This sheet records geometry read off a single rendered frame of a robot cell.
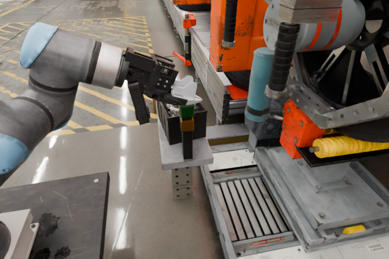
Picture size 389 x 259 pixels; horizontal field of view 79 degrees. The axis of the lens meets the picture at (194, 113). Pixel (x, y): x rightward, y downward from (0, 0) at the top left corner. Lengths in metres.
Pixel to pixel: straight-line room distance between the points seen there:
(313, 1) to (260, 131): 0.81
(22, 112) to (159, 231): 0.82
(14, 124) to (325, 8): 0.55
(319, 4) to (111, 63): 0.39
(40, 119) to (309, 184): 0.96
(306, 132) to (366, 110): 0.24
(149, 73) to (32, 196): 0.68
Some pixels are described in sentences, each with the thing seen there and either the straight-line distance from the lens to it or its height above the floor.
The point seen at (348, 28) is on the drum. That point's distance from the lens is 0.71.
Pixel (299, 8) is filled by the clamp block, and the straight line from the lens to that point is 0.47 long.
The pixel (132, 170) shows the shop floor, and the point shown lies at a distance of 1.40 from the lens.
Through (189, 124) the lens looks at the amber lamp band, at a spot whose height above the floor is 0.60.
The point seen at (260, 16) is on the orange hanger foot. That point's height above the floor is 0.77.
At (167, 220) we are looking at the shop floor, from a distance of 1.18.
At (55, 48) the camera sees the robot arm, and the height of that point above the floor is 0.86.
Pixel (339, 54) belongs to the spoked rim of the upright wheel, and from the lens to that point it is 0.87.
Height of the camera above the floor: 1.00
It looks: 34 degrees down
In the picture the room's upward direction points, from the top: straight up
